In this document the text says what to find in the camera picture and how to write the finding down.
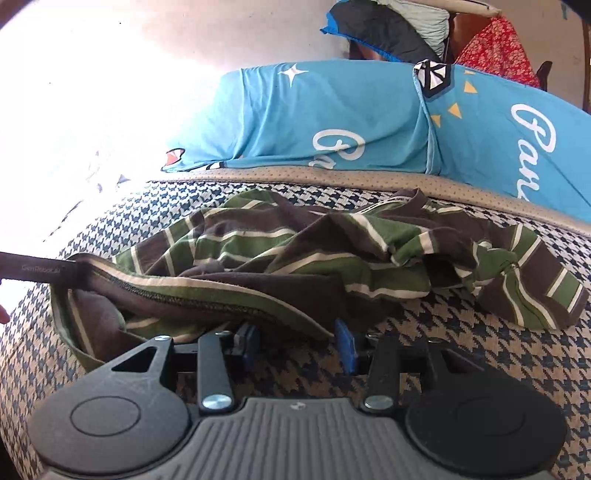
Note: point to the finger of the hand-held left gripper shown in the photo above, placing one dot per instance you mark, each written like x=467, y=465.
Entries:
x=37, y=270

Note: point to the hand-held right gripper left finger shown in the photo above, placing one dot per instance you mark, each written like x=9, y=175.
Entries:
x=249, y=344

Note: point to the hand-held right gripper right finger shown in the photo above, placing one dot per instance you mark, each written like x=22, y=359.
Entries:
x=346, y=344

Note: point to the green brown striped shirt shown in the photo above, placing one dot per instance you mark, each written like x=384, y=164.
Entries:
x=277, y=258

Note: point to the person's left hand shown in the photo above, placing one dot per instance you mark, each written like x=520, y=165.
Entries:
x=3, y=314

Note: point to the blue printed bed sheet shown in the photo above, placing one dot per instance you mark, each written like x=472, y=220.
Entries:
x=122, y=177

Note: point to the houndstooth bed blanket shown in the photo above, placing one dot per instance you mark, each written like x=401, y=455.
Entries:
x=508, y=369

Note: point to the beige dotted bed sheet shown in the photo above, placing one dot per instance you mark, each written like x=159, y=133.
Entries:
x=323, y=177

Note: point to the blue cartoon pillow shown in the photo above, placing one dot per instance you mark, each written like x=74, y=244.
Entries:
x=346, y=106

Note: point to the black blue-edged jacket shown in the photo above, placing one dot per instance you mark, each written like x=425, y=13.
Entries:
x=383, y=27

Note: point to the brown wooden headboard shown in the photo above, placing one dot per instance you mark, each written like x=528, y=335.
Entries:
x=461, y=37

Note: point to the red floral cloth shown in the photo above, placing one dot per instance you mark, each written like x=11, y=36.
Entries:
x=498, y=50

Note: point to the pale green striped pillow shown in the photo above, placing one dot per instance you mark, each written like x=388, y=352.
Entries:
x=429, y=18

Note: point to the white pillow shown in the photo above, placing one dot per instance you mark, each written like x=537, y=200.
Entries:
x=466, y=5

